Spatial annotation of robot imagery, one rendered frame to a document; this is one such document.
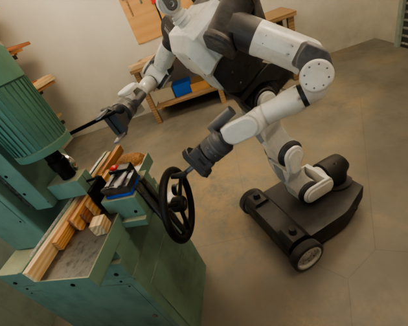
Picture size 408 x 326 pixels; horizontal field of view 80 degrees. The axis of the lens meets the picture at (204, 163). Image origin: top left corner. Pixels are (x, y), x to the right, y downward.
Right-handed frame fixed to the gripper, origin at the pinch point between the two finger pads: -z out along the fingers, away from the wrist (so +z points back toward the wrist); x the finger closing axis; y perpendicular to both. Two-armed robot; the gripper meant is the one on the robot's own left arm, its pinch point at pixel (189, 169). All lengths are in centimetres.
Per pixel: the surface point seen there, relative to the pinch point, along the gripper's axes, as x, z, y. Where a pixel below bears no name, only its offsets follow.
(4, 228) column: 33, -63, 26
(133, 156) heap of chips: 19.0, -24.9, -11.8
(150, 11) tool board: 164, -55, -287
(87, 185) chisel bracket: 21.7, -28.5, 12.5
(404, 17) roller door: -76, 158, -329
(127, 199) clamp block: 7.9, -14.7, 16.6
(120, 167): 17.7, -15.6, 7.2
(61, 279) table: 5, -31, 39
